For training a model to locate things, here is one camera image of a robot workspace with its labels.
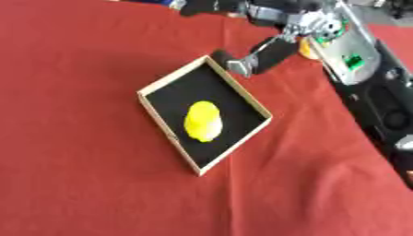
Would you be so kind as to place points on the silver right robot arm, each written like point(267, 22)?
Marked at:
point(357, 66)

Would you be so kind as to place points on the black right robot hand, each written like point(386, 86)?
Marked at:
point(271, 53)

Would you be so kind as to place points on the wooden box with black inside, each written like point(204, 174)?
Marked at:
point(177, 98)

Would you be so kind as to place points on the orange round toy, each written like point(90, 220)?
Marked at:
point(307, 50)

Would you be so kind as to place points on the yellow soft toy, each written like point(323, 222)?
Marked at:
point(202, 121)

